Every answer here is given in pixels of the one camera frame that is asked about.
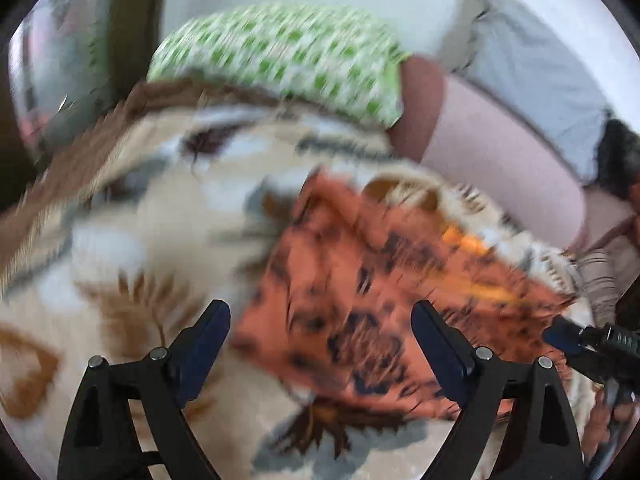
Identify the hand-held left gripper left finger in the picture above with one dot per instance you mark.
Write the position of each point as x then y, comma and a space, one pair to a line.
200, 360

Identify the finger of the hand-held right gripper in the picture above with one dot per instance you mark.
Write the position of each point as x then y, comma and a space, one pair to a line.
562, 337

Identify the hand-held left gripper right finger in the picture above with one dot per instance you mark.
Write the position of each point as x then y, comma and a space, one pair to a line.
440, 360

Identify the orange black floral garment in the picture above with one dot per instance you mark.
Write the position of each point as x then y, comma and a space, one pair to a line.
360, 285

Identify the person's right hand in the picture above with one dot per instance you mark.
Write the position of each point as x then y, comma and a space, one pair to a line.
597, 427

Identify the striped beige cloth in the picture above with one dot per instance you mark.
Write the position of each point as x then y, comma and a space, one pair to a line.
597, 280

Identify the cream brown printed blanket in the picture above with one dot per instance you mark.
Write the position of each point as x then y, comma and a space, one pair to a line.
150, 240

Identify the dark fuzzy cloth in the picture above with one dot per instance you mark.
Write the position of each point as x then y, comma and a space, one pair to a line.
617, 157

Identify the grey cloth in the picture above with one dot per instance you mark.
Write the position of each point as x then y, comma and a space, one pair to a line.
535, 65

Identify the green white patterned pillow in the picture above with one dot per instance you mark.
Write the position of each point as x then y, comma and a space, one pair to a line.
285, 55

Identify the dark window frame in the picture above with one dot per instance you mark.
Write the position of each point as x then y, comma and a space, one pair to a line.
125, 25

